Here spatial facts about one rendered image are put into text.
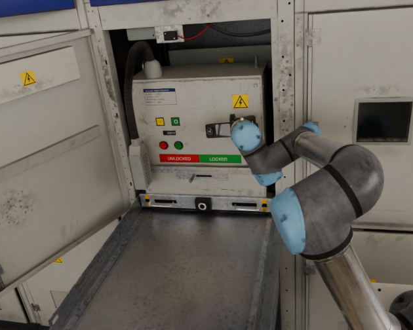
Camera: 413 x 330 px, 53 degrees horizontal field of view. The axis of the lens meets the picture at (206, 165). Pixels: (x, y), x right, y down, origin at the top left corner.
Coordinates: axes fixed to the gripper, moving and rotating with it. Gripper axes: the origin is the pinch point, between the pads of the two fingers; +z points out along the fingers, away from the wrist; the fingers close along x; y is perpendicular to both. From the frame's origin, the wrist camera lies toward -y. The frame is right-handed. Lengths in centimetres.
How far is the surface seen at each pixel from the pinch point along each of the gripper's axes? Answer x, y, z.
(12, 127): 8, -69, -17
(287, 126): -2.0, 19.2, -2.6
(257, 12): 35.2, 10.8, -10.2
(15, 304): -90, -121, 58
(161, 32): 34.0, -20.7, 2.3
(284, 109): 4.1, 18.4, -4.0
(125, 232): -37, -44, 5
